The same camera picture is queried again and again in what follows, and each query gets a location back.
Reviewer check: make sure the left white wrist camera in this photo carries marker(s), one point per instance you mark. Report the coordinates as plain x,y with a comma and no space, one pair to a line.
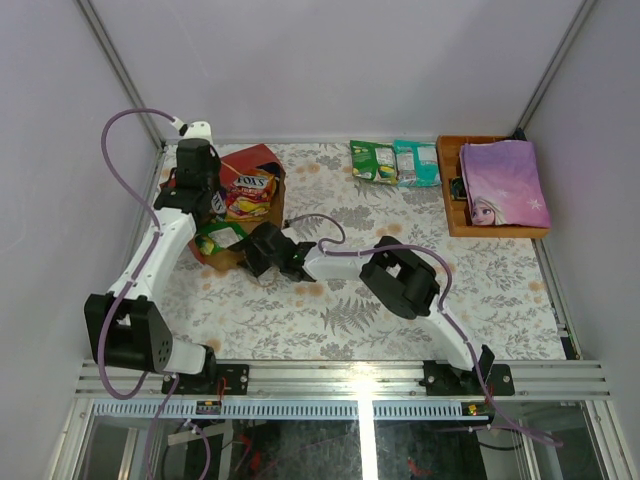
199,130

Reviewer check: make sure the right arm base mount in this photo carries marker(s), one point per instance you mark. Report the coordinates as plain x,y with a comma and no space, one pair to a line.
441,379

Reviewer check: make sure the floral table mat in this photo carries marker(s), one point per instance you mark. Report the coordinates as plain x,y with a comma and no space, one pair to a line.
498,292

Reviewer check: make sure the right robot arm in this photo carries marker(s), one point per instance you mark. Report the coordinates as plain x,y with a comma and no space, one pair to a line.
410,281

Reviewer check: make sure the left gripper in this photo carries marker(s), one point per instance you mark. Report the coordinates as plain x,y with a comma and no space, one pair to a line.
211,201

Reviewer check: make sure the teal snack packet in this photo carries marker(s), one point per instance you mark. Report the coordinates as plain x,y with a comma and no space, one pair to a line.
416,164

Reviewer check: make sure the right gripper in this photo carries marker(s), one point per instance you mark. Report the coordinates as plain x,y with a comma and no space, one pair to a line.
252,261

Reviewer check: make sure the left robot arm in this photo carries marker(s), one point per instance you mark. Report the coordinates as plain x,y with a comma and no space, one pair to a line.
125,326

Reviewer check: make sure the red brown paper bag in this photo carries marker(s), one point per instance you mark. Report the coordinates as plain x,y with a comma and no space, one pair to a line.
232,166

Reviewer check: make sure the purple Frozen cloth bag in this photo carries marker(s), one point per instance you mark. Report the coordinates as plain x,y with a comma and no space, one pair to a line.
502,184

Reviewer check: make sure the Fox's candy bag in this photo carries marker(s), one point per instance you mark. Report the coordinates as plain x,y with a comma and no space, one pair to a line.
249,197

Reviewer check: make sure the small black object in tray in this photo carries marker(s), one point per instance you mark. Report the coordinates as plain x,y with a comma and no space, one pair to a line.
457,189

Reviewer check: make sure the aluminium front rail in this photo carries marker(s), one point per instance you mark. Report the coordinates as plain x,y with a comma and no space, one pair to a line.
334,390

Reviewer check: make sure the green snack packet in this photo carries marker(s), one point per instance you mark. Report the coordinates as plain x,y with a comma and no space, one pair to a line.
373,162
218,236

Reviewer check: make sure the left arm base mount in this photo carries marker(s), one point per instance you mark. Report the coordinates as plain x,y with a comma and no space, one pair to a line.
215,379

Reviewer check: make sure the orange wooden tray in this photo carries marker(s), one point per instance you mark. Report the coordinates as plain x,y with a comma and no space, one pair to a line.
457,211

